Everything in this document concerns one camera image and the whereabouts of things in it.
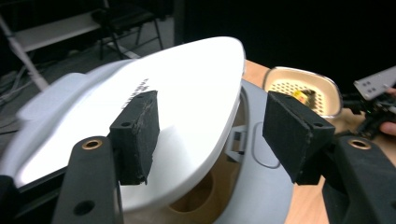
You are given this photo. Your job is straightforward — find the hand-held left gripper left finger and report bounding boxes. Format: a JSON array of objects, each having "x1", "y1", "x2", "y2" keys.
[{"x1": 109, "y1": 90, "x2": 161, "y2": 186}]

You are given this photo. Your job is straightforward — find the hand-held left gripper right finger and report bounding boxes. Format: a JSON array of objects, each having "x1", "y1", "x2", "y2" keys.
[{"x1": 262, "y1": 91, "x2": 336, "y2": 186}]

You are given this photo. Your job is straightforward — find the white lidded kitchen appliance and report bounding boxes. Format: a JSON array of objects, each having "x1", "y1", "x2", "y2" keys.
[{"x1": 0, "y1": 35, "x2": 295, "y2": 224}]

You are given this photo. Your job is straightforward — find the small yellow item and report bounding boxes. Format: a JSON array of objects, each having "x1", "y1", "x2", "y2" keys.
[{"x1": 293, "y1": 90, "x2": 312, "y2": 105}]

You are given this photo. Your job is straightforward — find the cream perforated tray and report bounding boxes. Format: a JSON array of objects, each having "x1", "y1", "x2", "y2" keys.
[{"x1": 262, "y1": 65, "x2": 344, "y2": 119}]

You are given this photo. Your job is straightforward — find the black folding chair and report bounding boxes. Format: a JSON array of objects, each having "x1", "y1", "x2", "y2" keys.
[{"x1": 92, "y1": 1, "x2": 164, "y2": 61}]

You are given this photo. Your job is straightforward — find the white shelf board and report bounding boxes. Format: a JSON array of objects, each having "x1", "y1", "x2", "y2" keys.
[{"x1": 13, "y1": 9, "x2": 105, "y2": 53}]

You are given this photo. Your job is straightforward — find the white stand pole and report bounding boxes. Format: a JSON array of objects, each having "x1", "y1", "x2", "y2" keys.
[{"x1": 0, "y1": 13, "x2": 50, "y2": 91}]

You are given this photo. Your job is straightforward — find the grey floor cables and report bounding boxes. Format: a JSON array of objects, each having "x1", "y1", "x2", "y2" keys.
[{"x1": 0, "y1": 64, "x2": 32, "y2": 108}]

